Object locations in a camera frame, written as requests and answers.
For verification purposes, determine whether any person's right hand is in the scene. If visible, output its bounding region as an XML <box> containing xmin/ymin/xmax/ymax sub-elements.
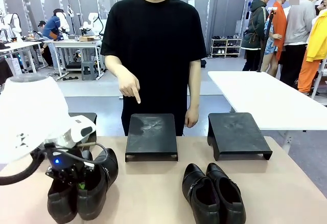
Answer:
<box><xmin>118</xmin><ymin>76</ymin><xmax>142</xmax><ymax>105</ymax></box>

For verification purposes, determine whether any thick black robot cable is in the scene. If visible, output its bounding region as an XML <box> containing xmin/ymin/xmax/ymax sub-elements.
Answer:
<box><xmin>0</xmin><ymin>149</ymin><xmax>49</xmax><ymax>187</ymax></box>

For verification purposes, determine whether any thin grey gripper cable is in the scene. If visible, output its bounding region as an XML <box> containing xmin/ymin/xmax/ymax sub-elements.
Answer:
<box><xmin>52</xmin><ymin>142</ymin><xmax>109</xmax><ymax>168</ymax></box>

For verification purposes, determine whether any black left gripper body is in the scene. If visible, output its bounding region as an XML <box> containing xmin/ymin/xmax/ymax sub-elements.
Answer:
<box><xmin>45</xmin><ymin>144</ymin><xmax>96</xmax><ymax>184</ymax></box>

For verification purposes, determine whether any mannequin in dark hoodie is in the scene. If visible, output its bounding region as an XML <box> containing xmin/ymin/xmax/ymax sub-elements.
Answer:
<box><xmin>241</xmin><ymin>0</ymin><xmax>272</xmax><ymax>72</ymax></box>

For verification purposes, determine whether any person's right forearm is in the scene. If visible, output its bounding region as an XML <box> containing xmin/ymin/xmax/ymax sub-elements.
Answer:
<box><xmin>104</xmin><ymin>54</ymin><xmax>135</xmax><ymax>88</ymax></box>

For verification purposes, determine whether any person's left hand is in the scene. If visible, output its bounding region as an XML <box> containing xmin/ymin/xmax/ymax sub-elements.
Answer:
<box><xmin>184</xmin><ymin>107</ymin><xmax>200</xmax><ymax>128</ymax></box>

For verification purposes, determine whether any mannequin in orange shirt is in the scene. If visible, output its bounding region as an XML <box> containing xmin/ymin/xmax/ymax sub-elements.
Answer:
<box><xmin>260</xmin><ymin>0</ymin><xmax>289</xmax><ymax>76</ymax></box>

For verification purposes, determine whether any white shoe rack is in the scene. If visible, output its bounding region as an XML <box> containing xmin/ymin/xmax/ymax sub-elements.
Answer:
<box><xmin>210</xmin><ymin>35</ymin><xmax>243</xmax><ymax>58</ymax></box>

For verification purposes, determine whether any white side table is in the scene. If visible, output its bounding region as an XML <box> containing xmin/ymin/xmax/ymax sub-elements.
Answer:
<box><xmin>207</xmin><ymin>70</ymin><xmax>327</xmax><ymax>156</ymax></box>

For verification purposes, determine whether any person in blue jacket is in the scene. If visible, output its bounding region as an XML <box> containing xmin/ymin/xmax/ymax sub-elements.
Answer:
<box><xmin>41</xmin><ymin>8</ymin><xmax>65</xmax><ymax>69</ymax></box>

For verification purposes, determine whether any black leather ankle shoe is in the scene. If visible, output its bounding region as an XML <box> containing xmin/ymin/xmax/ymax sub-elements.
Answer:
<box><xmin>181</xmin><ymin>163</ymin><xmax>221</xmax><ymax>224</ymax></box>
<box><xmin>205</xmin><ymin>162</ymin><xmax>247</xmax><ymax>224</ymax></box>
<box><xmin>46</xmin><ymin>150</ymin><xmax>94</xmax><ymax>224</ymax></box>
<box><xmin>76</xmin><ymin>147</ymin><xmax>120</xmax><ymax>221</ymax></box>

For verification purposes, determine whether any mannequin in yellow jacket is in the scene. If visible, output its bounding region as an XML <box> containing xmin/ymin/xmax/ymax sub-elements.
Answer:
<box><xmin>297</xmin><ymin>10</ymin><xmax>327</xmax><ymax>95</ymax></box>

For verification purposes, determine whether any black metal shoe stand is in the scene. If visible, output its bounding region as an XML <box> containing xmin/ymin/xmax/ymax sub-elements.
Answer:
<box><xmin>68</xmin><ymin>112</ymin><xmax>98</xmax><ymax>144</ymax></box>
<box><xmin>125</xmin><ymin>113</ymin><xmax>179</xmax><ymax>163</ymax></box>
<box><xmin>207</xmin><ymin>112</ymin><xmax>273</xmax><ymax>162</ymax></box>

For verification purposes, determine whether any person's left forearm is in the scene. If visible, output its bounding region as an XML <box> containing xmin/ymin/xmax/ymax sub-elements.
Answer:
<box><xmin>187</xmin><ymin>58</ymin><xmax>203</xmax><ymax>111</ymax></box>

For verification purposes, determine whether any grey plastic stool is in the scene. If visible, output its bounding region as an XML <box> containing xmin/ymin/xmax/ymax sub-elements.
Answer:
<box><xmin>81</xmin><ymin>60</ymin><xmax>100</xmax><ymax>81</ymax></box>

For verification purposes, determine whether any person in black cap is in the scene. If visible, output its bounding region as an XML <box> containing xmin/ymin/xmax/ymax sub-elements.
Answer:
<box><xmin>37</xmin><ymin>20</ymin><xmax>54</xmax><ymax>68</ymax></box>

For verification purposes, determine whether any white background work table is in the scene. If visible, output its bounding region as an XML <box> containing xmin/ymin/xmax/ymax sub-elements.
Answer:
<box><xmin>42</xmin><ymin>38</ymin><xmax>106</xmax><ymax>79</ymax></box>
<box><xmin>0</xmin><ymin>40</ymin><xmax>46</xmax><ymax>74</ymax></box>

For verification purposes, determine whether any person's black t-shirt torso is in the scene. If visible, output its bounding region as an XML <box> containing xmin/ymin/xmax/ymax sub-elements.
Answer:
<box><xmin>100</xmin><ymin>0</ymin><xmax>207</xmax><ymax>137</ymax></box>

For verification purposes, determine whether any person in grey sweatshirt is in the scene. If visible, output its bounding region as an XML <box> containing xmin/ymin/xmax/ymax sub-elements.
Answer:
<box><xmin>279</xmin><ymin>0</ymin><xmax>324</xmax><ymax>89</ymax></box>

